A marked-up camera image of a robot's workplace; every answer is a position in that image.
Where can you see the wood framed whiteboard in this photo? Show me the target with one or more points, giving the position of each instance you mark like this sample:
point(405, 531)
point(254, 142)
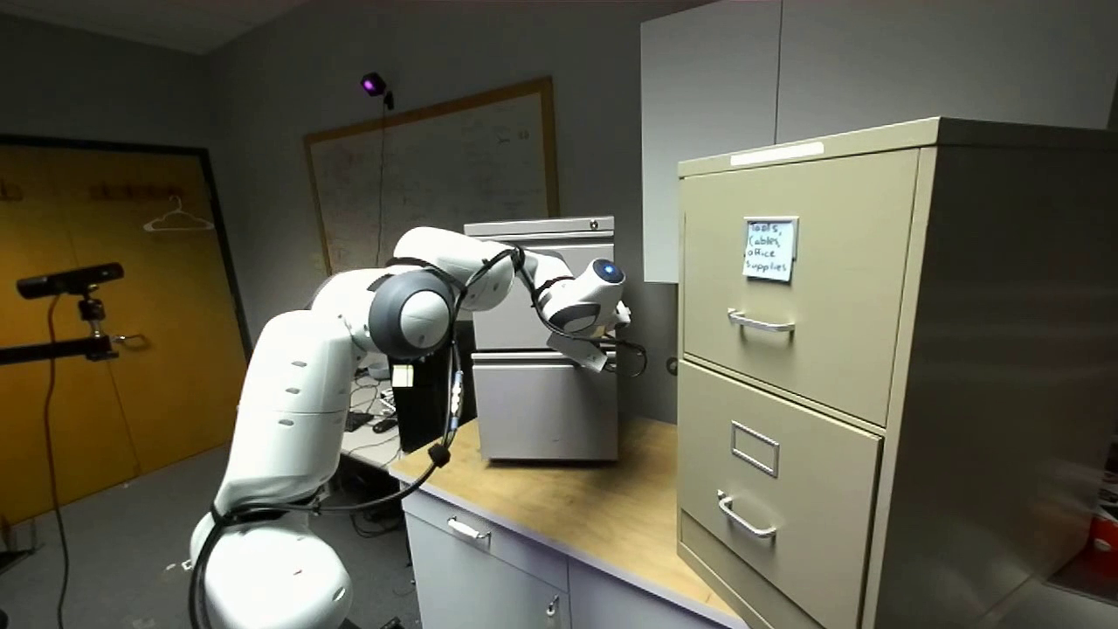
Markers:
point(457, 160)

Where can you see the gray metal filing cabinet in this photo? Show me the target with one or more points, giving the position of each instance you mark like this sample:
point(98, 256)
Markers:
point(546, 397)

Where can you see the black bar camera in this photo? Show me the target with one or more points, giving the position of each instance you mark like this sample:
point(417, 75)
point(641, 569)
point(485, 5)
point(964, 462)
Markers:
point(67, 283)

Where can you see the beige metal filing cabinet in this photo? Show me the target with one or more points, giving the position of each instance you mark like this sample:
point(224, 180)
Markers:
point(999, 387)

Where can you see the wall camera with purple light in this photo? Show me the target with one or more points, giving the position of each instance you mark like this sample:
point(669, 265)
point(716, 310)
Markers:
point(371, 84)

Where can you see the gray counter base cabinet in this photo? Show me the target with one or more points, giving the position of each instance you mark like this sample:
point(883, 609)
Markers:
point(501, 580)

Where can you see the beige cabinet labelled drawer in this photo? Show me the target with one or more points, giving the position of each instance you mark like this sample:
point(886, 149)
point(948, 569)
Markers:
point(814, 338)

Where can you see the beige cabinet unlabelled drawer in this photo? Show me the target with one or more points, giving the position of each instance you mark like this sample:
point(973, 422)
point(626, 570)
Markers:
point(805, 548)

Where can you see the white handwritten label card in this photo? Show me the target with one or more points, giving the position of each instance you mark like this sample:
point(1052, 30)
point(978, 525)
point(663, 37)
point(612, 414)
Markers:
point(771, 250)

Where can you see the empty metal label holder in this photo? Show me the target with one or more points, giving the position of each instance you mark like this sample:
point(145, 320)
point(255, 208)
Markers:
point(755, 449)

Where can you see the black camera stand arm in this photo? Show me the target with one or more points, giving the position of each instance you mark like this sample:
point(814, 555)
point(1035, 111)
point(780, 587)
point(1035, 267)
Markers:
point(70, 348)

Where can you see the black computer tower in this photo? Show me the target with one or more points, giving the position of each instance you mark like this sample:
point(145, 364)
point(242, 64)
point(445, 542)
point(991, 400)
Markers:
point(417, 408)

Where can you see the clothes hanger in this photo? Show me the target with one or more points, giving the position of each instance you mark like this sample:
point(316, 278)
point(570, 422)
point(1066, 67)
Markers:
point(181, 217)

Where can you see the black computer mouse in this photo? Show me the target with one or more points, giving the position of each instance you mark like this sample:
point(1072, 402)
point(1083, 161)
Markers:
point(382, 426)

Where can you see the red object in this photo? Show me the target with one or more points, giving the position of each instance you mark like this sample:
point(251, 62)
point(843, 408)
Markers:
point(1107, 539)

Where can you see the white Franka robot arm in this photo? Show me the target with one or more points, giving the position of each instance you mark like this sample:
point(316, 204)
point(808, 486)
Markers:
point(290, 430)

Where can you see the yellow wooden door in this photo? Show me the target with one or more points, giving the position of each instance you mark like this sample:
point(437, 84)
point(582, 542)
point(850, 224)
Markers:
point(117, 397)

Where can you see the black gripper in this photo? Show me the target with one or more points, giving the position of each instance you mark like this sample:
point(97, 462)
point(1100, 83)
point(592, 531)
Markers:
point(588, 348)

